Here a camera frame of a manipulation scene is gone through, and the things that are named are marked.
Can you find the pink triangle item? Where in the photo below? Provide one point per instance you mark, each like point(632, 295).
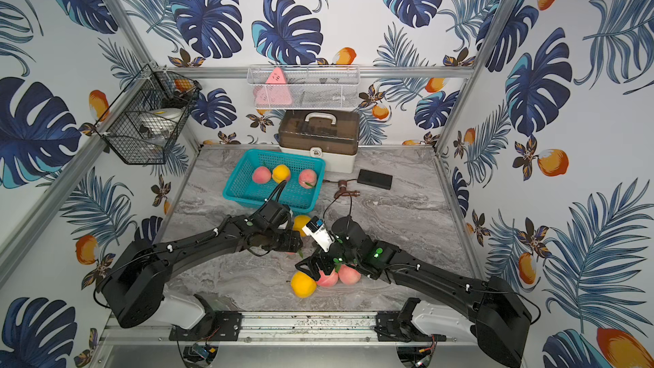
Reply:
point(275, 92)

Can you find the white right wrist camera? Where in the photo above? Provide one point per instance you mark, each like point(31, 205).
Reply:
point(317, 230)

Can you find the maroon brass faucet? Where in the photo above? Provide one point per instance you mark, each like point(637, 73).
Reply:
point(344, 191)

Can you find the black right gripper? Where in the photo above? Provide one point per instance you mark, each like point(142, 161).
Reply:
point(313, 270)

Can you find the yellow peach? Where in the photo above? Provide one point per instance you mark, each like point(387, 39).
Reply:
point(281, 173)
point(299, 223)
point(302, 285)

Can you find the pink peach with leaf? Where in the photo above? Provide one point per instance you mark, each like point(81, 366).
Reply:
point(261, 175)

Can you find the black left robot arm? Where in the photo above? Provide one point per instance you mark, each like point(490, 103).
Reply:
point(136, 287)

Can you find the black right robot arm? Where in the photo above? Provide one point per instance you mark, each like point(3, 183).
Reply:
point(499, 319)

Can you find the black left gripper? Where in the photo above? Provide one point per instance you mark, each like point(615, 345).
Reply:
point(289, 238)

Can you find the black battery box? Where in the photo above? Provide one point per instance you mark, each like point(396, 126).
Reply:
point(375, 179)

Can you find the black wire wall basket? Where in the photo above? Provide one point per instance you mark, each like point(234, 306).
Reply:
point(157, 105)

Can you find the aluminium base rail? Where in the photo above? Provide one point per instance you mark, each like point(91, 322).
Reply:
point(303, 328)

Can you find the teal plastic basket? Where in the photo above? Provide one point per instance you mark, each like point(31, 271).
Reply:
point(241, 188)

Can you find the white bowl in basket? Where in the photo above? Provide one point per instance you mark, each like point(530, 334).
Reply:
point(159, 123)

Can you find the yellow peach front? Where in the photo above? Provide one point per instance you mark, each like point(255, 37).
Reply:
point(302, 285)

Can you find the white brown storage box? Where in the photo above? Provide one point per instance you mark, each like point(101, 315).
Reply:
point(330, 135)

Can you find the clear wall shelf basket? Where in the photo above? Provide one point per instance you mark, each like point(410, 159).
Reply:
point(314, 87)

